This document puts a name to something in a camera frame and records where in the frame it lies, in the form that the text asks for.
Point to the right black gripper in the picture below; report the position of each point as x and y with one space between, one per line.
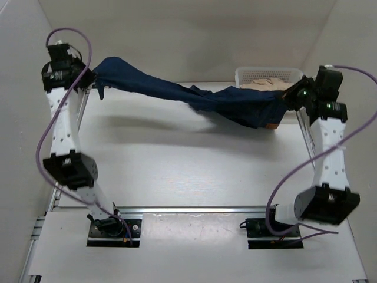
288 95

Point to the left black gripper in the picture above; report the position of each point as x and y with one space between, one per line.
90 77

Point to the dark blue denim trousers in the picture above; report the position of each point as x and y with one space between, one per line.
246 107

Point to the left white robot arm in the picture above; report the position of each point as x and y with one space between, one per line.
67 82

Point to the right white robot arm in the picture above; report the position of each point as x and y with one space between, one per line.
329 200

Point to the beige trousers in basket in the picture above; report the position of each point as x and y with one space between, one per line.
267 84

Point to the white plastic basket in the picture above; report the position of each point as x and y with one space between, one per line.
245 75

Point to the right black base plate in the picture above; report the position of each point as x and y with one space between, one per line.
260 238

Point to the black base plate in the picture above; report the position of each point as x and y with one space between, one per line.
260 238
111 233

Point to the aluminium front rail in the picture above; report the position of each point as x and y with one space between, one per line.
191 209

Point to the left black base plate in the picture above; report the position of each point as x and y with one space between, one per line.
111 233

